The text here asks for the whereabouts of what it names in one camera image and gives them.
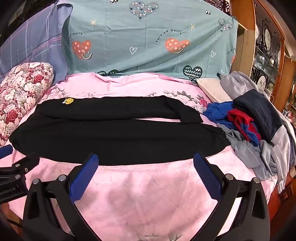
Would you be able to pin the red floral bolster pillow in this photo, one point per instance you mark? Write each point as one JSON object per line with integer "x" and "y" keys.
{"x": 21, "y": 90}

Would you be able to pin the black pants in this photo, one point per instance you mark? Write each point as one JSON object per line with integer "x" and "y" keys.
{"x": 119, "y": 130}

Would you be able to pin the blue plaid pillow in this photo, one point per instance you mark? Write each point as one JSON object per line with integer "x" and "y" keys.
{"x": 38, "y": 39}

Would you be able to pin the light grey blue garment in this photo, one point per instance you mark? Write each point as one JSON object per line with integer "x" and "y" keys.
{"x": 256, "y": 158}

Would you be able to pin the teal heart print sheet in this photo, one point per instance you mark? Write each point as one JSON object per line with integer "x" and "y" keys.
{"x": 181, "y": 39}

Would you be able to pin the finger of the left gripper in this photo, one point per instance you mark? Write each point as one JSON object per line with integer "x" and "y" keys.
{"x": 6, "y": 151}

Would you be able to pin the wooden display cabinet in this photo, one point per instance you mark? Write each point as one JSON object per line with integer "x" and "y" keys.
{"x": 261, "y": 51}

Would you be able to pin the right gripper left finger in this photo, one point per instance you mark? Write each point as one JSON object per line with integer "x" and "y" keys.
{"x": 40, "y": 221}

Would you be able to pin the blue red garment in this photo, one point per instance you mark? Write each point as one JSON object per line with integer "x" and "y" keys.
{"x": 225, "y": 114}

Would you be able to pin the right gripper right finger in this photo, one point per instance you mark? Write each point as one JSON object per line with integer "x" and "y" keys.
{"x": 252, "y": 218}

